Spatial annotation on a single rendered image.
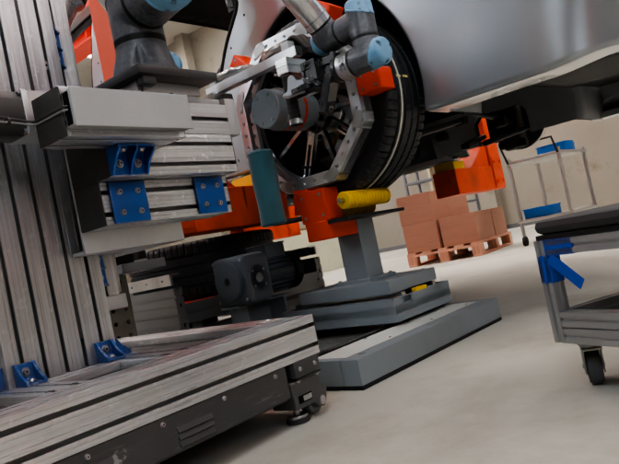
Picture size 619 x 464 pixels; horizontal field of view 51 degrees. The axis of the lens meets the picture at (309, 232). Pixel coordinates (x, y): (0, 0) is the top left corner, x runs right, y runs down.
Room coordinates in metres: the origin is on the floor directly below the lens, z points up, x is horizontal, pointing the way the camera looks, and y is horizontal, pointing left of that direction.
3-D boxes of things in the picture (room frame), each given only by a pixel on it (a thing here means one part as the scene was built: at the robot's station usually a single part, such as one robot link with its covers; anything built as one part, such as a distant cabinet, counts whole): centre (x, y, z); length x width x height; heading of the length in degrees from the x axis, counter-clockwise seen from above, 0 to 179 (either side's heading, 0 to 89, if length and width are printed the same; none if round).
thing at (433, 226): (6.64, -1.49, 0.35); 1.18 x 0.84 x 0.69; 143
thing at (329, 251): (9.65, 0.26, 0.34); 2.02 x 0.67 x 0.69; 142
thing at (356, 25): (1.74, -0.24, 0.95); 0.11 x 0.08 x 0.11; 39
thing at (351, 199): (2.21, -0.21, 0.51); 0.29 x 0.06 x 0.06; 139
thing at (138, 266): (2.26, 0.71, 0.44); 0.43 x 0.17 x 0.03; 49
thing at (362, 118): (2.21, -0.05, 0.85); 0.54 x 0.07 x 0.54; 49
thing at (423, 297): (2.36, -0.15, 0.13); 0.50 x 0.36 x 0.10; 49
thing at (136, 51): (1.46, 0.29, 0.87); 0.15 x 0.15 x 0.10
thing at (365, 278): (2.34, -0.16, 0.32); 0.40 x 0.30 x 0.28; 49
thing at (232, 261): (2.45, 0.18, 0.26); 0.42 x 0.18 x 0.35; 139
